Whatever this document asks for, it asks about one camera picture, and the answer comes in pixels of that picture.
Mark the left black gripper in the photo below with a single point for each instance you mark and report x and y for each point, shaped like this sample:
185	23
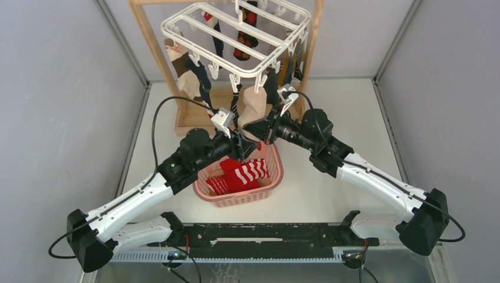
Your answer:
240	147

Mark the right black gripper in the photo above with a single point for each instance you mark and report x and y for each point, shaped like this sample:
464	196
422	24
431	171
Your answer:
267	128

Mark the red white striped sock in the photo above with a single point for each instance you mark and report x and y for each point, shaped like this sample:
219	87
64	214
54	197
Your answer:
250	171

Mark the beige pink sock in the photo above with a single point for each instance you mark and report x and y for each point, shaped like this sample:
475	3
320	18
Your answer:
255	109

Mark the plain red sock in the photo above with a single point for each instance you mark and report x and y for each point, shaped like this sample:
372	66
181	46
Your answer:
236	186

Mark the red snowflake sock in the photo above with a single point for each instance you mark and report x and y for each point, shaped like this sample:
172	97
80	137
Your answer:
219	185

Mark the pink plastic basket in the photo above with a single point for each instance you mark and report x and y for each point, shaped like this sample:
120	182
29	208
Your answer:
275	170

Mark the wooden hanger stand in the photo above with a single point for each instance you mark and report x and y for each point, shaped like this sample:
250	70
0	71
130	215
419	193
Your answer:
187	117

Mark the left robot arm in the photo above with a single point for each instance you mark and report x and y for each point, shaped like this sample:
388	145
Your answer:
96	236

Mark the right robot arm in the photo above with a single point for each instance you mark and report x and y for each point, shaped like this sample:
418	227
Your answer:
420	217

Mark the white plastic sock hanger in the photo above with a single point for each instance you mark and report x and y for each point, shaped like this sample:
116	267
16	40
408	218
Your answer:
201	21

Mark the black white striped sock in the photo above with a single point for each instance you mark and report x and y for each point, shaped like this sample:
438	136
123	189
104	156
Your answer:
234	105

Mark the black striped narrow sock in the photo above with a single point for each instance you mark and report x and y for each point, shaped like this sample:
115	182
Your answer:
292	64

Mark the navy santa pattern sock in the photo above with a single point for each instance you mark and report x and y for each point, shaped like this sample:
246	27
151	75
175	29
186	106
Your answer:
204	84

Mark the brown beige block sock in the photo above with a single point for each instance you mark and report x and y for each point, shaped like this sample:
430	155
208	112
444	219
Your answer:
187	81

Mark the argyle red yellow sock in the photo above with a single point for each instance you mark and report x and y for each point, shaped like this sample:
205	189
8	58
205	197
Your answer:
249	18

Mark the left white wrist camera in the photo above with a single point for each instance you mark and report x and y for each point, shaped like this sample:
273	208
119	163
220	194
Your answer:
222	120

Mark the black mounting rail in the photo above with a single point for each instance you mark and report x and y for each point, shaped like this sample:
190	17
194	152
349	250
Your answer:
265	240

